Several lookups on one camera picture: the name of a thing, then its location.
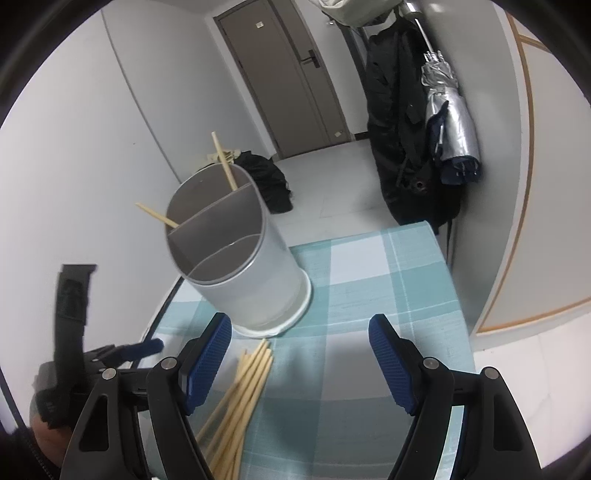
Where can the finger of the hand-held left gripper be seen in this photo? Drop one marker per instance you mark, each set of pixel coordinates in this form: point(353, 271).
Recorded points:
point(147, 346)

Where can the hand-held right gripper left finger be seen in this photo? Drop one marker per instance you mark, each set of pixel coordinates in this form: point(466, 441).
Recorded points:
point(207, 364)

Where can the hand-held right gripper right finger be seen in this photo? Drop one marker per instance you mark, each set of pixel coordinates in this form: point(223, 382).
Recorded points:
point(392, 364)

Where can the pile of wooden chopsticks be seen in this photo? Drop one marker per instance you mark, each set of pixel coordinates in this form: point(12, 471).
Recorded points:
point(244, 397)

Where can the grey divided utensil holder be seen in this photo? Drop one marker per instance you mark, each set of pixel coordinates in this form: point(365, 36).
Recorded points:
point(258, 286)

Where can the light bamboo chopstick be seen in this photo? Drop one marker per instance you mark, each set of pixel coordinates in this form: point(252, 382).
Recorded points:
point(157, 215)
point(225, 161)

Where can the person's left hand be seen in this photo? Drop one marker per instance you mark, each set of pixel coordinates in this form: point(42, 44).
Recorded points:
point(46, 438)

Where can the teal checked tablecloth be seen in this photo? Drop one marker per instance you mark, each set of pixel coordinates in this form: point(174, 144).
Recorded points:
point(369, 277)

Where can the black bag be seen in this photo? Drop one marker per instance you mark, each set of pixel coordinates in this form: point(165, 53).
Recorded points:
point(270, 184)

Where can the beige gloves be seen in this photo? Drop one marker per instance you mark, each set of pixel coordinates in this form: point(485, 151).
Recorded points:
point(217, 157)

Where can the white panel with wooden trim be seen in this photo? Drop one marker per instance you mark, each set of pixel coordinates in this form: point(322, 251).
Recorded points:
point(545, 184)

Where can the black hanging coat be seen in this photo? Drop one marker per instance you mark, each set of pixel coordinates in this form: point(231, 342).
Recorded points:
point(397, 115)

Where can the silver folded umbrella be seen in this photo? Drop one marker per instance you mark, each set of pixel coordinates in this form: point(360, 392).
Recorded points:
point(448, 115)

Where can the grey-brown door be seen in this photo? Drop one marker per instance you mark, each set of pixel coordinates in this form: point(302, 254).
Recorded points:
point(277, 83)

